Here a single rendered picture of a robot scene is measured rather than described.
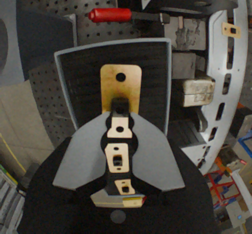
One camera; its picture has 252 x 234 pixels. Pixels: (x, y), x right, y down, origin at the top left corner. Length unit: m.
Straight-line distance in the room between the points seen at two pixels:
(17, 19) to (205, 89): 0.42
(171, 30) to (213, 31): 0.17
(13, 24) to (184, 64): 0.34
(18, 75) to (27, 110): 1.72
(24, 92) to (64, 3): 1.41
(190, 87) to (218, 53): 0.17
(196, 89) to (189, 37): 0.11
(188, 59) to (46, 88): 0.69
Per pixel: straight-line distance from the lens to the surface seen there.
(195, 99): 0.31
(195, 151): 0.38
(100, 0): 0.66
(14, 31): 0.30
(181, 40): 0.26
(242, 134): 0.66
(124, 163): 0.25
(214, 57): 0.41
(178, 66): 0.24
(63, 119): 0.82
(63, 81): 0.17
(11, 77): 0.33
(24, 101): 1.97
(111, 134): 0.16
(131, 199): 0.44
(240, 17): 0.49
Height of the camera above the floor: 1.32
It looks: 61 degrees down
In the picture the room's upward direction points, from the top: 178 degrees clockwise
